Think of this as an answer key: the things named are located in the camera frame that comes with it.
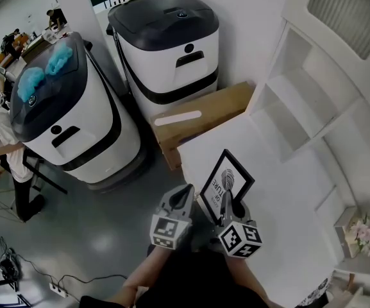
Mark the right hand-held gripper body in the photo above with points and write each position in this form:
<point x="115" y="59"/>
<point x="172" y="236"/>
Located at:
<point x="240" y="239"/>

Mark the white desk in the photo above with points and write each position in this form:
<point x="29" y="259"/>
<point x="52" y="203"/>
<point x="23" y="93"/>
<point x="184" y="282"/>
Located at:
<point x="284" y="220"/>

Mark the floral round seat cushion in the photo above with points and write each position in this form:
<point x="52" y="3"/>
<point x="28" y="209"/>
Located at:
<point x="317" y="294"/>

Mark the blue fluffy cloth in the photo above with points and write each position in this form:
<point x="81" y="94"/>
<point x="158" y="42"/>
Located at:
<point x="59" y="59"/>
<point x="30" y="83"/>

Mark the person's left forearm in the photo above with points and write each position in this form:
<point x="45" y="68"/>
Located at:
<point x="149" y="268"/>

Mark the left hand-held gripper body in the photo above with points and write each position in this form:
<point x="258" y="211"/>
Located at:
<point x="168" y="231"/>

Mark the white shelf hutch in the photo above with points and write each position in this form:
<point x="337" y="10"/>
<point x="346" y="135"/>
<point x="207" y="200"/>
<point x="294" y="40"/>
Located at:
<point x="300" y="85"/>

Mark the white robot with dark lid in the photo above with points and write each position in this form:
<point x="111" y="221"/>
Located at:
<point x="85" y="140"/>
<point x="172" y="69"/>

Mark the black metal stool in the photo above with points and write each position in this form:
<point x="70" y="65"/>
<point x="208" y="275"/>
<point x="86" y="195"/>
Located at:
<point x="43" y="178"/>

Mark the black framed leaf print picture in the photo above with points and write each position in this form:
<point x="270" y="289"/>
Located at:
<point x="226" y="175"/>

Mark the pink flowers in pot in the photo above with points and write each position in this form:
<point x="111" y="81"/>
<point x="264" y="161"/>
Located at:
<point x="365" y="233"/>

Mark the long cardboard box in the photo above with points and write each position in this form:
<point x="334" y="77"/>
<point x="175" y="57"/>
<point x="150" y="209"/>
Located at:
<point x="204" y="117"/>

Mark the person's right forearm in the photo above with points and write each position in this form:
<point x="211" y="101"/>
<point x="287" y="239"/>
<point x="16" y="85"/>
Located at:
<point x="245" y="278"/>

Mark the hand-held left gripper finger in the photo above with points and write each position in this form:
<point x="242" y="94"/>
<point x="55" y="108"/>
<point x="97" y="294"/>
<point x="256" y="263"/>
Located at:
<point x="188" y="204"/>
<point x="168" y="201"/>

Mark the grey rectangular box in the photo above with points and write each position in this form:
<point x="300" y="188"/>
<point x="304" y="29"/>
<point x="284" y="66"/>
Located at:
<point x="343" y="226"/>

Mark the white power strip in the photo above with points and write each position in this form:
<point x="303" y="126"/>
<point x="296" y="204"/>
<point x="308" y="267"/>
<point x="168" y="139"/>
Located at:
<point x="58" y="290"/>

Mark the person's black shirt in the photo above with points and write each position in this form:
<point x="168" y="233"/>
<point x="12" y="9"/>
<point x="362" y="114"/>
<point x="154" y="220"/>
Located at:
<point x="197" y="284"/>

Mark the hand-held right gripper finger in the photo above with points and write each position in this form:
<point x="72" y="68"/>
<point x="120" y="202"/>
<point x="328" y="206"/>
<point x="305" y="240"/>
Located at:
<point x="225" y="208"/>
<point x="239" y="212"/>

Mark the white carved chair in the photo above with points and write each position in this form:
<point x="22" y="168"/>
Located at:
<point x="364" y="298"/>

